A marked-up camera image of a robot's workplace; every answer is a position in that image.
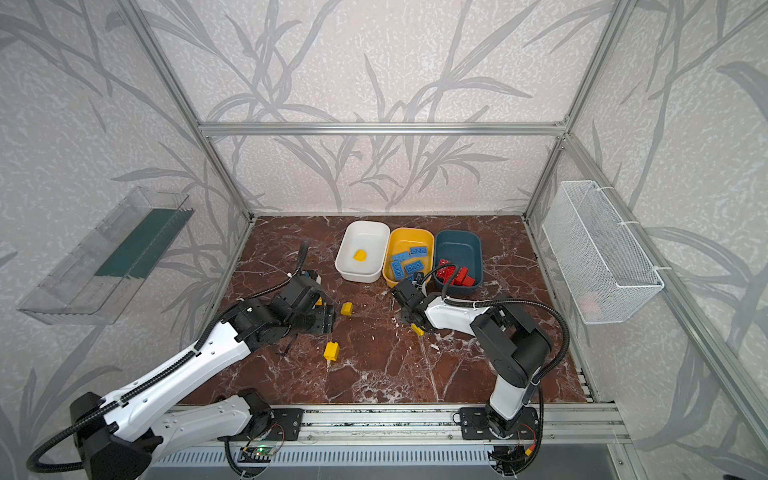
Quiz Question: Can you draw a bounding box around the red brick wide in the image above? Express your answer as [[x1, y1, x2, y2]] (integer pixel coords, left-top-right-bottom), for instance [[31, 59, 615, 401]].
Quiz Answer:
[[434, 259, 456, 283]]

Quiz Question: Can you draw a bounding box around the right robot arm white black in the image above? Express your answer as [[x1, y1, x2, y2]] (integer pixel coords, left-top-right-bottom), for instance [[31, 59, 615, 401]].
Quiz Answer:
[[391, 279, 571, 439]]

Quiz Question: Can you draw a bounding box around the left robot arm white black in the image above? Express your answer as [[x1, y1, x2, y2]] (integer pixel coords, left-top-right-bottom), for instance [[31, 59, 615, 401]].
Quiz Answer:
[[26, 243, 335, 479]]

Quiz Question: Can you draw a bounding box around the yellow plastic bin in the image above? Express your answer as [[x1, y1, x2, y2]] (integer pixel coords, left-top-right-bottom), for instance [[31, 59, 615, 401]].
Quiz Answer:
[[382, 227, 435, 287]]

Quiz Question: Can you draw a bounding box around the white plastic bin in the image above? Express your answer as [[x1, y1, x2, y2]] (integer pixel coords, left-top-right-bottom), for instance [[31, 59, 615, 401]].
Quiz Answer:
[[335, 220, 390, 283]]

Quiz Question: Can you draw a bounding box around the right wiring bundle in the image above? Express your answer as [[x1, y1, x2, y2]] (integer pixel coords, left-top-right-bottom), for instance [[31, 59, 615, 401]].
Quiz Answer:
[[488, 425, 539, 475]]

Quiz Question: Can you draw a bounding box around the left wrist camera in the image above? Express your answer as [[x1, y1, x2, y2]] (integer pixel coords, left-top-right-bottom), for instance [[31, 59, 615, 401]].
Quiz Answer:
[[301, 269, 322, 284]]

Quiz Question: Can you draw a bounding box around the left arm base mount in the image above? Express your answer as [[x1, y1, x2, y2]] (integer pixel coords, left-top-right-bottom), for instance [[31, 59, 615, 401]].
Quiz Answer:
[[239, 408, 304, 442]]

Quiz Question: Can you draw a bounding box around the left circuit board with wires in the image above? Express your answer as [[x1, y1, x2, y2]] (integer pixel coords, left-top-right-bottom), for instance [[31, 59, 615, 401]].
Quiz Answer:
[[236, 423, 286, 464]]

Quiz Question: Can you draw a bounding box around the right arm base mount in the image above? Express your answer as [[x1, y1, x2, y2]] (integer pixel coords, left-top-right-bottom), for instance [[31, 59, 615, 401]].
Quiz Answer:
[[451, 406, 541, 442]]

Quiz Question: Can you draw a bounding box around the clear plastic wall shelf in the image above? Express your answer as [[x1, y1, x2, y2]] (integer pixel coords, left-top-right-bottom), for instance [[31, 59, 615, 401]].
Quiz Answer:
[[17, 187, 194, 325]]

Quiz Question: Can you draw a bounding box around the white wire mesh basket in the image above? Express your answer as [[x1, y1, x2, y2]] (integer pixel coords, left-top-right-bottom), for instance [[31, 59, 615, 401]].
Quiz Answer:
[[543, 180, 665, 325]]

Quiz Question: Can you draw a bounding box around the aluminium front rail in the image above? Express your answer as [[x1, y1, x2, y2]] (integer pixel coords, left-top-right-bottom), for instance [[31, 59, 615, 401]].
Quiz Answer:
[[124, 403, 632, 448]]

